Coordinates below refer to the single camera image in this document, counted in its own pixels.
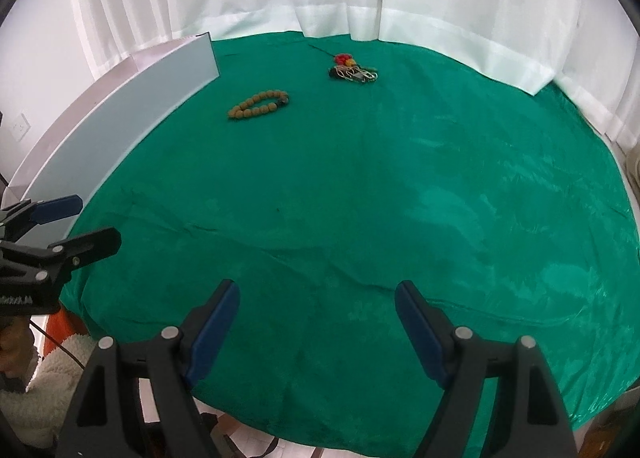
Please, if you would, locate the wooden bead bracelet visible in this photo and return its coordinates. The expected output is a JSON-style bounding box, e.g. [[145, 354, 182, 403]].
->
[[227, 89, 291, 120]]

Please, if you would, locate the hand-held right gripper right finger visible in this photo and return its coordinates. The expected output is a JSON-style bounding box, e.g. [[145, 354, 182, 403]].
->
[[394, 280, 581, 458]]

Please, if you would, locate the white wall socket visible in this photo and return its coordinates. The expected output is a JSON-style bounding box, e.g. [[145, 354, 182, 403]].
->
[[2, 112, 33, 143]]

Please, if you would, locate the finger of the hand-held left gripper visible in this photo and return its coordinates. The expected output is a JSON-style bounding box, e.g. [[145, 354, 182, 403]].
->
[[30, 227, 122, 284], [0, 194, 83, 241]]

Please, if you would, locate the black cable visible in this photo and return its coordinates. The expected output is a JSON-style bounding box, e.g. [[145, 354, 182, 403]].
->
[[27, 319, 86, 370]]

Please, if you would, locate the white box with brown bottom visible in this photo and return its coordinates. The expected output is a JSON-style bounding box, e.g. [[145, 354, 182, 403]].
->
[[0, 33, 221, 239]]

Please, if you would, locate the white fleece sleeved left forearm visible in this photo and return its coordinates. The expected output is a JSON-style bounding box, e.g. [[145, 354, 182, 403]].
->
[[0, 333, 101, 449]]

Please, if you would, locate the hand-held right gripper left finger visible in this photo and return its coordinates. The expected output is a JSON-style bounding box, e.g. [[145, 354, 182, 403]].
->
[[55, 279, 241, 458]]

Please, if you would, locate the orange seat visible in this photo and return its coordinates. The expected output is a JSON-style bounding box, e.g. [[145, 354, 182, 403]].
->
[[42, 305, 96, 359]]

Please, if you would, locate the green velvet cloth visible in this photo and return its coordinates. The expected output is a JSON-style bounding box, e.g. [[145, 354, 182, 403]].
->
[[60, 30, 640, 449]]

